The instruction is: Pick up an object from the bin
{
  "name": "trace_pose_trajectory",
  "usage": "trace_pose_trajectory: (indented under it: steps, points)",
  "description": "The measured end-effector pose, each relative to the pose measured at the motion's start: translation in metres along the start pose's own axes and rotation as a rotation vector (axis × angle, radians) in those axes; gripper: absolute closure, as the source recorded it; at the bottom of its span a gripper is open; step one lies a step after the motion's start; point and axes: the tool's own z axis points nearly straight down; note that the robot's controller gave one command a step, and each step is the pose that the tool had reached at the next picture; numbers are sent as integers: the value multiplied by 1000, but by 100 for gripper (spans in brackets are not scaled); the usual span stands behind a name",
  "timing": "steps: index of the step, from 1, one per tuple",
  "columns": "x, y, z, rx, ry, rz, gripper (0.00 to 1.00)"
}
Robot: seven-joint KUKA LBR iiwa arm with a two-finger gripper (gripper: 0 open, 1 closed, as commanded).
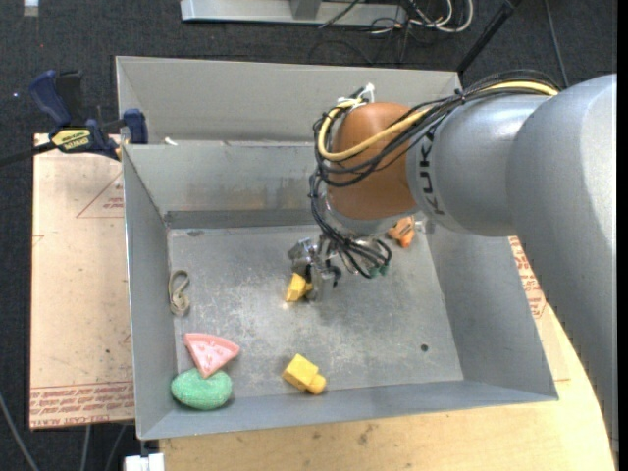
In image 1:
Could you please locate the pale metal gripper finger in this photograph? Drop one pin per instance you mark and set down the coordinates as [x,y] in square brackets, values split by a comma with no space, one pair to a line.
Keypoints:
[317,285]
[296,258]

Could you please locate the small yellow block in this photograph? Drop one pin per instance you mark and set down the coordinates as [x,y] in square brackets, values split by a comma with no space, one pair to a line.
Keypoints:
[296,288]

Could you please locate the grey metal bin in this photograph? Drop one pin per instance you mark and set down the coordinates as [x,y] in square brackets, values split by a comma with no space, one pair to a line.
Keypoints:
[373,322]

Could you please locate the orange toy piece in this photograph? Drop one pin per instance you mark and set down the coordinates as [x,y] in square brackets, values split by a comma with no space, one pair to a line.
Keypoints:
[402,232]

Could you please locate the yellow block with round peg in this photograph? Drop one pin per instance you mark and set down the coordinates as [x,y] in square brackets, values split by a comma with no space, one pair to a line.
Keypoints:
[302,372]

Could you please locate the pink watermelon slice toy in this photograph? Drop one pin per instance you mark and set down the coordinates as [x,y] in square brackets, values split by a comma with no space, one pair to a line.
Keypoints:
[210,353]

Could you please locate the green oval sponge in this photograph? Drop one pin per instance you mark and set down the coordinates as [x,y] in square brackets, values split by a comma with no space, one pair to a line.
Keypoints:
[201,390]

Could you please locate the brown cardboard board red print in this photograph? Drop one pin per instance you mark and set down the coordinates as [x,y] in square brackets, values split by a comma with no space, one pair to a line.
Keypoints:
[78,287]

